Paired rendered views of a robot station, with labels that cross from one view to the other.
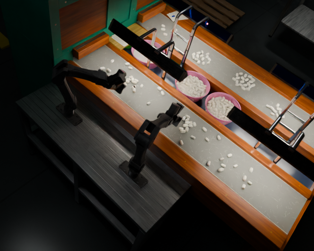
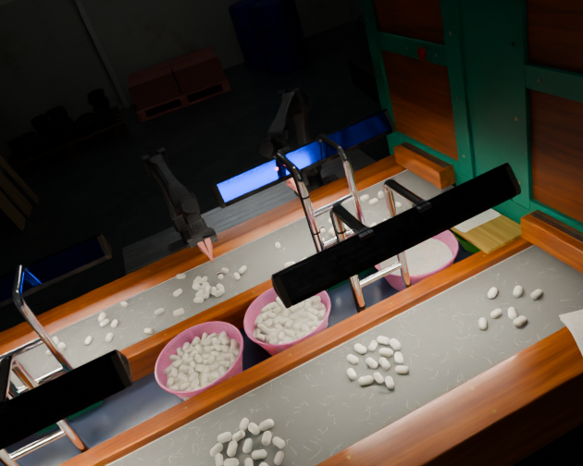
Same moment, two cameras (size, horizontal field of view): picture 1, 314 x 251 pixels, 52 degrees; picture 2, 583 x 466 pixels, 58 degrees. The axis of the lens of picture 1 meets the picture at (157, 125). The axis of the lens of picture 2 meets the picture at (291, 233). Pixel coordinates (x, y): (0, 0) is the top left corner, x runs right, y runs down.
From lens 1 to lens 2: 293 cm
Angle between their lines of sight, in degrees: 89
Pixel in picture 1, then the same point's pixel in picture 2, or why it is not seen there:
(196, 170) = (127, 281)
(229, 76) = (284, 417)
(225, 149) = (125, 337)
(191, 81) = (301, 320)
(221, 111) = (195, 357)
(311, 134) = not seen: outside the picture
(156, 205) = (139, 258)
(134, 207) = (154, 240)
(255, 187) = (39, 361)
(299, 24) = not seen: outside the picture
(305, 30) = not seen: outside the picture
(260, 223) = (0, 338)
